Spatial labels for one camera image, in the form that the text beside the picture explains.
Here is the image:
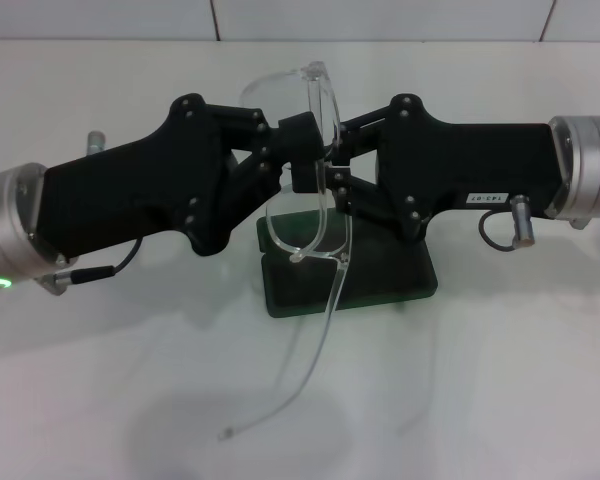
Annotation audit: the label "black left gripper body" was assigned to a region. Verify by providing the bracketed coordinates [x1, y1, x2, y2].
[29, 91, 232, 260]

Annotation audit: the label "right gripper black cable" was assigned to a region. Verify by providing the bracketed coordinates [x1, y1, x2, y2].
[481, 209, 519, 250]

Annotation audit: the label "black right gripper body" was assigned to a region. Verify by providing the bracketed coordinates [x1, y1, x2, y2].
[373, 92, 567, 241]

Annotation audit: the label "clear white glasses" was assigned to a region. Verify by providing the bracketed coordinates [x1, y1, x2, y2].
[218, 60, 354, 442]

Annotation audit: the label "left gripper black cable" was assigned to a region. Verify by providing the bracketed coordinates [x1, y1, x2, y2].
[42, 237, 144, 296]

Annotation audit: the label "green glasses case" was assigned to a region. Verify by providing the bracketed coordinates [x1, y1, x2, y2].
[256, 207, 440, 320]

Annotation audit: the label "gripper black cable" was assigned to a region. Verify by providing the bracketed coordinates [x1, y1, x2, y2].
[481, 209, 519, 250]
[42, 237, 144, 296]

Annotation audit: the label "right gripper silver connector stub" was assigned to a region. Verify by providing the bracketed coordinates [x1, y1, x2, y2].
[510, 195, 537, 249]

